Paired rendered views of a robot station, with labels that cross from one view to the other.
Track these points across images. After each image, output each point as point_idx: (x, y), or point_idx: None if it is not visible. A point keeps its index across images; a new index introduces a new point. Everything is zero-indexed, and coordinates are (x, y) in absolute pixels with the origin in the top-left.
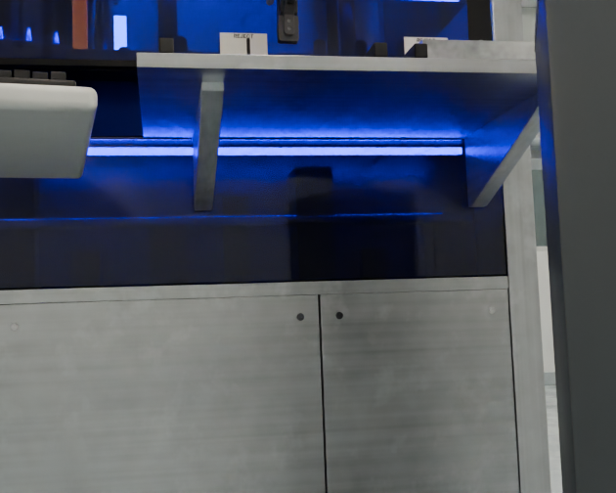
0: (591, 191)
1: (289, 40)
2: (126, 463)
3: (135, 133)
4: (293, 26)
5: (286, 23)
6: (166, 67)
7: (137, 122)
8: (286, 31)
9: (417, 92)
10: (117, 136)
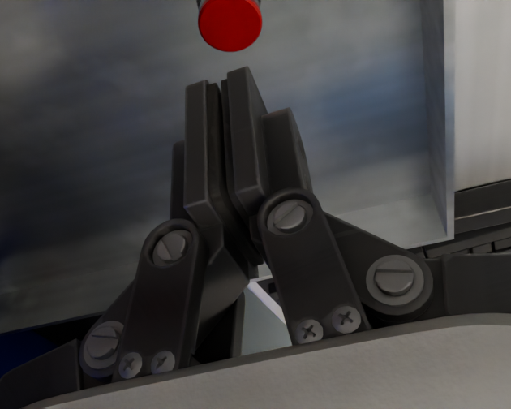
0: None
1: (264, 105)
2: None
3: (34, 337)
4: (294, 134)
5: (310, 182)
6: None
7: (26, 359)
8: (302, 146)
9: None
10: (56, 345)
